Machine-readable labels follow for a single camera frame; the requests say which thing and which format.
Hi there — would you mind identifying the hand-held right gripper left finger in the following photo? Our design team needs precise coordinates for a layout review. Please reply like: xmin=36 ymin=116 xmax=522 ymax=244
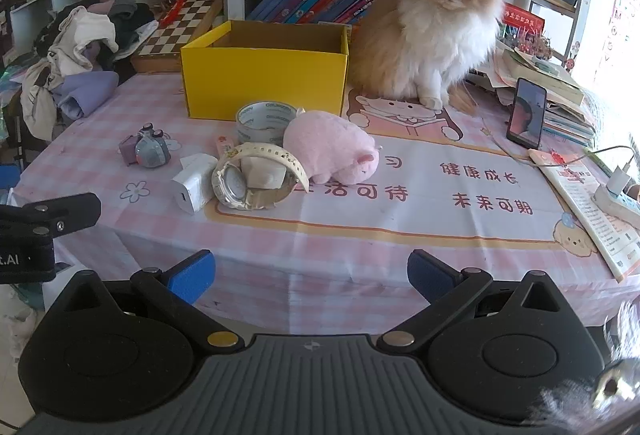
xmin=47 ymin=250 xmax=246 ymax=356

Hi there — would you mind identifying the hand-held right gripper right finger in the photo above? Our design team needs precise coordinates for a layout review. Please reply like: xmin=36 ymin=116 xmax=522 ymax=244
xmin=377 ymin=249 xmax=596 ymax=356

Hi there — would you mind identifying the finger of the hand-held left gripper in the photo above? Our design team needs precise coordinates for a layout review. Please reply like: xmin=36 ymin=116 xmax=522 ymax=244
xmin=0 ymin=192 xmax=102 ymax=238

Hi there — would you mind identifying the white square power adapter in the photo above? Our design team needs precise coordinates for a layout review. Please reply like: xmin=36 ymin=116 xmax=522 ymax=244
xmin=171 ymin=153 xmax=219 ymax=214

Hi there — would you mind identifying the cream white wristwatch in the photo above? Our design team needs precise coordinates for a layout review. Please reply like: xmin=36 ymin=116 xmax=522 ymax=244
xmin=211 ymin=142 xmax=310 ymax=210

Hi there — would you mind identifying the grey purple toy figure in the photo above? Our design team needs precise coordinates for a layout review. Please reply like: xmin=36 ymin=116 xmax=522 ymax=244
xmin=118 ymin=123 xmax=172 ymax=167

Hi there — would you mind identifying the white foam block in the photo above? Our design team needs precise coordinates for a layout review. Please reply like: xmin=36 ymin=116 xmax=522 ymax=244
xmin=243 ymin=156 xmax=287 ymax=190

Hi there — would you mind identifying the pink plush pig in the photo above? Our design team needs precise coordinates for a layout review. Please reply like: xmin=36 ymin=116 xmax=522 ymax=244
xmin=282 ymin=110 xmax=383 ymax=183

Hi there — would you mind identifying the yellow cardboard box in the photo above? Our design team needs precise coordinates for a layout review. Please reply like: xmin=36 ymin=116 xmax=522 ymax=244
xmin=180 ymin=20 xmax=350 ymax=122

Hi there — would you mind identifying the pink checked printed tablecloth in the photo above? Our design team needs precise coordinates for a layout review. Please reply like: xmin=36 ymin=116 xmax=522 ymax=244
xmin=12 ymin=72 xmax=640 ymax=336

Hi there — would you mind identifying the purple sweatshirt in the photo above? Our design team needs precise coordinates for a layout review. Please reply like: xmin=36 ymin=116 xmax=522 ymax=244
xmin=52 ymin=71 xmax=120 ymax=120

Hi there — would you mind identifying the clear packing tape roll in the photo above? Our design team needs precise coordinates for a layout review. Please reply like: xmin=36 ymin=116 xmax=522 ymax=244
xmin=236 ymin=102 xmax=306 ymax=148

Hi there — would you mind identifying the white printed booklet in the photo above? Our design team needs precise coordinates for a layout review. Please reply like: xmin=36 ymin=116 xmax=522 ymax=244
xmin=528 ymin=149 xmax=640 ymax=283

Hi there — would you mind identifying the black smartphone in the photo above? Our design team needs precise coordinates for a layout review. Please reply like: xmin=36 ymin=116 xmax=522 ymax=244
xmin=506 ymin=77 xmax=547 ymax=150

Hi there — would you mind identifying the pile of dark clothes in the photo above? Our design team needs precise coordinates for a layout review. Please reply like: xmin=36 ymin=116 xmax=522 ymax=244
xmin=82 ymin=0 xmax=158 ymax=63

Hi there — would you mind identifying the white power strip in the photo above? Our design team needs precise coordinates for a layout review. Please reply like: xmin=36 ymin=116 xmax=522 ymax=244
xmin=592 ymin=185 xmax=640 ymax=230

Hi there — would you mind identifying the stack of books and papers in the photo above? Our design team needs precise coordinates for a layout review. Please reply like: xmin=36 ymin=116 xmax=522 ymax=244
xmin=467 ymin=46 xmax=597 ymax=148

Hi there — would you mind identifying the small white charger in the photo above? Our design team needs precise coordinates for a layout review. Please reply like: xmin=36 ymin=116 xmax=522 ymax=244
xmin=606 ymin=165 xmax=635 ymax=196

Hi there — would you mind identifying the grey fluffy charm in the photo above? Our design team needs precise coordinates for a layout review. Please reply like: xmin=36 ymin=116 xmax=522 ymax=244
xmin=537 ymin=297 xmax=640 ymax=435

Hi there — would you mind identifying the wooden chessboard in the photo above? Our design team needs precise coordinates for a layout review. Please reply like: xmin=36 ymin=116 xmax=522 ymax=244
xmin=131 ymin=0 xmax=225 ymax=74

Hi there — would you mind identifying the red tassel ornament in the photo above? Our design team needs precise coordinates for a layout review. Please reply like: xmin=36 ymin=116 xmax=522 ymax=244
xmin=159 ymin=0 xmax=193 ymax=18

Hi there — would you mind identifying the orange and white cat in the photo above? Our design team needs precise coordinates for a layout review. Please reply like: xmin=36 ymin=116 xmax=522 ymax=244
xmin=350 ymin=0 xmax=506 ymax=112

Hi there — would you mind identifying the row of small colourful figurines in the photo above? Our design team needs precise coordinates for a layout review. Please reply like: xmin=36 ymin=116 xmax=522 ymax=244
xmin=500 ymin=27 xmax=556 ymax=60

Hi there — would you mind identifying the red printed box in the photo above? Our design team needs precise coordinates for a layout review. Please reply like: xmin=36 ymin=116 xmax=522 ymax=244
xmin=502 ymin=4 xmax=546 ymax=33

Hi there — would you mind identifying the white charger cable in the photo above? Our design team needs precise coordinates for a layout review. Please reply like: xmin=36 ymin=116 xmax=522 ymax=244
xmin=580 ymin=145 xmax=637 ymax=176

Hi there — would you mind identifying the wall poster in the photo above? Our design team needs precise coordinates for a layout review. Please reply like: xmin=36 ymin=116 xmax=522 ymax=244
xmin=592 ymin=0 xmax=640 ymax=86

